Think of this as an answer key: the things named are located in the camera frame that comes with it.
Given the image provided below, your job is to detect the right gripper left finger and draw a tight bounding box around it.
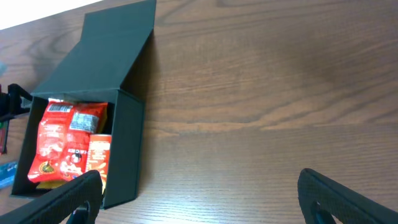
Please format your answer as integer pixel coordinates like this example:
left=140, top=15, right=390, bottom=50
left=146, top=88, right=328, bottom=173
left=1, top=170, right=102, bottom=223

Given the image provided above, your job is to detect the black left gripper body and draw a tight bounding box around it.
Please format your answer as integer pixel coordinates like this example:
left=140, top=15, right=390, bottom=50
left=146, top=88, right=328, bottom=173
left=1, top=83, right=33, bottom=122

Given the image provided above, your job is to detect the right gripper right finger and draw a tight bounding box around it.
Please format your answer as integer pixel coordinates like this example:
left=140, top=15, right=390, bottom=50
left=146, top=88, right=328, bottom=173
left=297, top=168, right=397, bottom=224

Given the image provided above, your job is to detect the yellow snack bag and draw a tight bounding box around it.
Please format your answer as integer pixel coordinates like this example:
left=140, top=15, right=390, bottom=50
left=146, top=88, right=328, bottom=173
left=36, top=180, right=67, bottom=190

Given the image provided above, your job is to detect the red snack bag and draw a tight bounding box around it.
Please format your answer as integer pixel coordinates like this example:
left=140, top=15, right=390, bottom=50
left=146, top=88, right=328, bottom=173
left=27, top=101, right=108, bottom=183

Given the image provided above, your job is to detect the red chips can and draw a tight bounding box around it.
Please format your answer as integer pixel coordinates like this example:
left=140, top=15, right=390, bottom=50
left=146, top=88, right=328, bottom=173
left=85, top=134, right=112, bottom=192

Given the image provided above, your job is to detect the blue cookie pack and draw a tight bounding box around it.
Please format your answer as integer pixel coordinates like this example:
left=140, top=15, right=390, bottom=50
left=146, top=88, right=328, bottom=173
left=0, top=161, right=18, bottom=189

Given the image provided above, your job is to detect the dark green open box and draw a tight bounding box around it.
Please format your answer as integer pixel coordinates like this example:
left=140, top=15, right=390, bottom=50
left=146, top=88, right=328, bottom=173
left=11, top=0, right=156, bottom=208

